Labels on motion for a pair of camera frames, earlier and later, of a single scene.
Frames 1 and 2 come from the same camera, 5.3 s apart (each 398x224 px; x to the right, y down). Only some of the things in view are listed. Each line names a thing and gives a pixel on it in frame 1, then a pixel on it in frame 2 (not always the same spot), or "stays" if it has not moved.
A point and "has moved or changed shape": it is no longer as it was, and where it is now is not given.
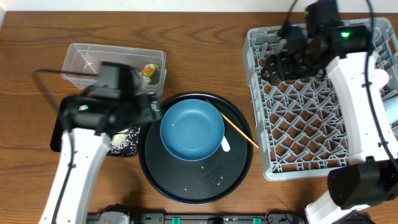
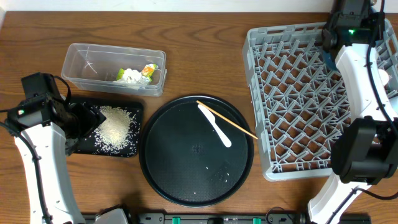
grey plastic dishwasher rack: (301, 122) stays
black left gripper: (150, 107) -> (84, 120)
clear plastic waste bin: (82, 64) stays
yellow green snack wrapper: (148, 70) stays
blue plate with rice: (192, 129) has moved or changed shape
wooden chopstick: (232, 124) -> (226, 119)
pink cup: (380, 78) stays
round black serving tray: (203, 182) stays
